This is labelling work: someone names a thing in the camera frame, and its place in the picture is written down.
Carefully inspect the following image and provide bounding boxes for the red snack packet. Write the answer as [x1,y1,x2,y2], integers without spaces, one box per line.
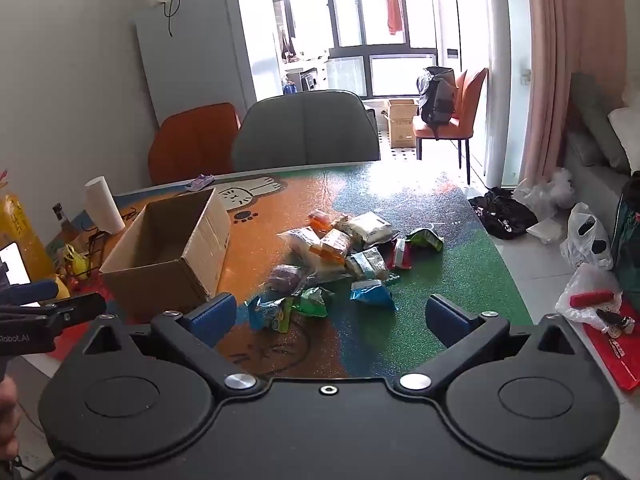
[391,238,414,270]

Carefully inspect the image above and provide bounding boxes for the grey sofa cushion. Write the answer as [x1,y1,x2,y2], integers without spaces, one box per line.
[569,72,632,172]

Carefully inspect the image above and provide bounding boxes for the clear plastic bag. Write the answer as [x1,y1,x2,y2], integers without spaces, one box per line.
[555,262,624,325]

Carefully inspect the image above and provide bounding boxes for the yellow bag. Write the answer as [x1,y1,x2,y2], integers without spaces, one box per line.
[0,194,54,282]

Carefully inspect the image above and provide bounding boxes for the black clothes pile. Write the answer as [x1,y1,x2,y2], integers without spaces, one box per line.
[468,187,539,241]

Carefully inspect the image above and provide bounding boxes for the white lit screen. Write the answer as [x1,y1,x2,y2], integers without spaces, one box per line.
[0,241,34,307]

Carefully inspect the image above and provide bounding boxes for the crumpled white plastic bags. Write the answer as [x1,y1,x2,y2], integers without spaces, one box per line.
[512,167,577,211]

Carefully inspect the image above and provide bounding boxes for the pink curtain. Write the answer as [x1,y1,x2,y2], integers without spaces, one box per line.
[519,0,640,187]

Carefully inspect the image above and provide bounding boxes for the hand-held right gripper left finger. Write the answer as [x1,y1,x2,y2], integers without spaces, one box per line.
[81,292,261,392]

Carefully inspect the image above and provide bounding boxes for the orange upholstered chair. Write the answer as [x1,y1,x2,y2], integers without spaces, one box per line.
[148,102,241,187]

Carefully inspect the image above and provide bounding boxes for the small cardboard box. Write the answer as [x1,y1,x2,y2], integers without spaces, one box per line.
[383,99,420,150]

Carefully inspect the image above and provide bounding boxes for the orange jelly packet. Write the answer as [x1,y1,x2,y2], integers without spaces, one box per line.
[306,210,334,234]

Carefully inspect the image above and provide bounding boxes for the white clear snack packet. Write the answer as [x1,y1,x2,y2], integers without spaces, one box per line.
[277,226,324,264]

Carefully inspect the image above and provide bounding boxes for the grey sofa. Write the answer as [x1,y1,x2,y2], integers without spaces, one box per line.
[564,72,640,221]

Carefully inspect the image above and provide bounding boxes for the white refrigerator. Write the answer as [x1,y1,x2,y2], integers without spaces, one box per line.
[134,0,284,127]

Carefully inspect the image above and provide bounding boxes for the white green label packet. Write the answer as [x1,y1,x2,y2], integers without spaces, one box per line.
[345,248,391,281]

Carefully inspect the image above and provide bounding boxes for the white paper towel roll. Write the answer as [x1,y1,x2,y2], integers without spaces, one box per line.
[84,176,126,235]

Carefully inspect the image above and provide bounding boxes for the orange chair with black legs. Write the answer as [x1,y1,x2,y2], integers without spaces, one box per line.
[412,67,489,186]

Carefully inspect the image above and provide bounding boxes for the small black white figure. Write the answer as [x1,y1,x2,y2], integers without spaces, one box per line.
[596,308,636,336]

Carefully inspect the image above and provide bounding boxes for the yellow toy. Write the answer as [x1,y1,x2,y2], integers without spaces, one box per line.
[59,244,92,281]

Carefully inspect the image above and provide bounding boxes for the blue green snack packet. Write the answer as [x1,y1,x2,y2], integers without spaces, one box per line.
[247,295,294,334]

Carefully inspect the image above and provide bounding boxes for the purple snack packet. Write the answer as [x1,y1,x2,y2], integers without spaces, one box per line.
[267,263,309,294]

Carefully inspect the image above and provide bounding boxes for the grey upholstered chair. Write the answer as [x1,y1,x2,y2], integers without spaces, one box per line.
[231,90,382,174]

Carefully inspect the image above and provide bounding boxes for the red floor mat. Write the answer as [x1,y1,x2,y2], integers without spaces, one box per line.
[582,292,640,392]

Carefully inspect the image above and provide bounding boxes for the red cylinder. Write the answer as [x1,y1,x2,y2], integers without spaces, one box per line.
[569,289,615,308]

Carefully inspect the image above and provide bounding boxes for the grey black backpack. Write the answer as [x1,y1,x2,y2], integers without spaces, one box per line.
[416,66,457,141]

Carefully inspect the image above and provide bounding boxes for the white pillow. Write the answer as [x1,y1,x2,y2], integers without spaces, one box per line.
[607,106,640,172]

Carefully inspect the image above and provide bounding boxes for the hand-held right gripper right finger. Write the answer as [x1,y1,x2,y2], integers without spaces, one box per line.
[397,294,577,392]

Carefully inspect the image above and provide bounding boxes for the dark green bag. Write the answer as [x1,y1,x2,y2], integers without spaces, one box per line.
[611,174,640,303]

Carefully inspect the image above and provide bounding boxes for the large white snack packet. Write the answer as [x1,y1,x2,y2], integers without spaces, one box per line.
[346,211,400,251]

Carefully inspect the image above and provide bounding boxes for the orange label snack packet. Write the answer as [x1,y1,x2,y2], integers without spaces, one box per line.
[308,229,354,267]

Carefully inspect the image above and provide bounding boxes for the black framed window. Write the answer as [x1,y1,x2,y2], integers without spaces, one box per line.
[326,0,442,100]

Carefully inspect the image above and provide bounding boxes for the small green snack packet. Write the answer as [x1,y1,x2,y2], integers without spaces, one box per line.
[405,227,445,253]

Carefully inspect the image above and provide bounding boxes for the person's left hand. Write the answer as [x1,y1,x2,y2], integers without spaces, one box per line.
[0,376,22,442]

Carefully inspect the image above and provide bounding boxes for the green clear snack packet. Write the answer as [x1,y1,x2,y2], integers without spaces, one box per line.
[293,285,335,319]

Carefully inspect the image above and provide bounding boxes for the cluttered white shelf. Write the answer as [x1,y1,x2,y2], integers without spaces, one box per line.
[270,0,332,97]

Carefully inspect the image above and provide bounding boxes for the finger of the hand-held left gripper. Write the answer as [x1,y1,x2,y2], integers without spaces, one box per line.
[0,280,60,307]
[30,292,107,337]

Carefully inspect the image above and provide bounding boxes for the white plastic bag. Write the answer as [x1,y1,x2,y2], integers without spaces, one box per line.
[559,202,614,272]

